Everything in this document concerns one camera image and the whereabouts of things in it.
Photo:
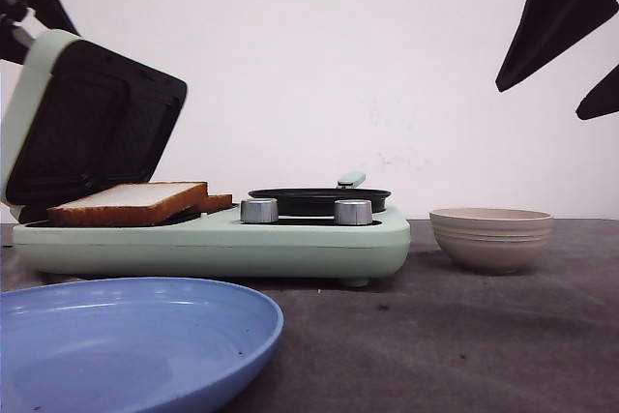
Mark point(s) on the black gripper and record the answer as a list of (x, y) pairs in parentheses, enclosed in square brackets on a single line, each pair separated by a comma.
[(15, 41)]

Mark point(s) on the silver knob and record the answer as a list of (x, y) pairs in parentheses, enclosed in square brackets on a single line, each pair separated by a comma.
[(259, 211), (353, 212)]

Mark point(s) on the blue plate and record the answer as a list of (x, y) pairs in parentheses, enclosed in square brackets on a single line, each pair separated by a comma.
[(133, 345)]

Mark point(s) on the black round frying pan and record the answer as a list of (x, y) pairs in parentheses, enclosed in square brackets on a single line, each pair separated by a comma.
[(320, 202)]

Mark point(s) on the left silver knob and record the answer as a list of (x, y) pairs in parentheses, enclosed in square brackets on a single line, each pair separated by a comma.
[(259, 211)]

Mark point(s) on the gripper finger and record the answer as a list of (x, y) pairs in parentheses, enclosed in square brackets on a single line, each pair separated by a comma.
[(602, 99), (546, 29)]

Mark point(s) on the mint green hinged lid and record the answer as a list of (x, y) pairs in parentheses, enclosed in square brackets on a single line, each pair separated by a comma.
[(82, 119)]

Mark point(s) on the right silver knob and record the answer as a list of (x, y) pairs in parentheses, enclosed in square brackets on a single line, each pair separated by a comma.
[(353, 212)]

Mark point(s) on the mint green breakfast maker base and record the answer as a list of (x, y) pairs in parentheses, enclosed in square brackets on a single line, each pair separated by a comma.
[(219, 245)]

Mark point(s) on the bread slice with brown crust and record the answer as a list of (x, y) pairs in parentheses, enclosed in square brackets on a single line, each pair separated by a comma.
[(212, 203)]

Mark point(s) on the beige ribbed bowl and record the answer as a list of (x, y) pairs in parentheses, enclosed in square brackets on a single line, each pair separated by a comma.
[(491, 240)]

